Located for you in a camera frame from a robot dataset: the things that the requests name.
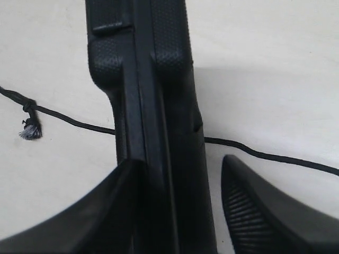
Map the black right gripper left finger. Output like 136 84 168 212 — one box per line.
1 159 145 253

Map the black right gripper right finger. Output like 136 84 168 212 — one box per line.
221 155 338 253

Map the black cord with knot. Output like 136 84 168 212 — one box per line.
0 85 339 176

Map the black plastic case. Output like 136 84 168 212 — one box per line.
85 1 217 253

